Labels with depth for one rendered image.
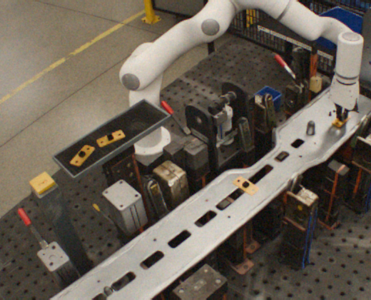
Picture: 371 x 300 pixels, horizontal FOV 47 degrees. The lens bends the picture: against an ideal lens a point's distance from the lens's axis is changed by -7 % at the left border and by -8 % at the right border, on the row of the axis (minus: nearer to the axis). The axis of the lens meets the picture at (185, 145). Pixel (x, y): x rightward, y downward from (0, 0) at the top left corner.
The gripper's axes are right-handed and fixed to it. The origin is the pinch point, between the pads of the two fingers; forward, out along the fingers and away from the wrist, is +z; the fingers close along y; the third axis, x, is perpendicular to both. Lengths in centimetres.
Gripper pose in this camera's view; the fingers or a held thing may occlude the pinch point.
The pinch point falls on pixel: (342, 113)
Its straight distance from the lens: 166.2
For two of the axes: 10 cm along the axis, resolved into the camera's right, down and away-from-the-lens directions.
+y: 6.7, 4.5, -6.0
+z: 1.0, 7.4, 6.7
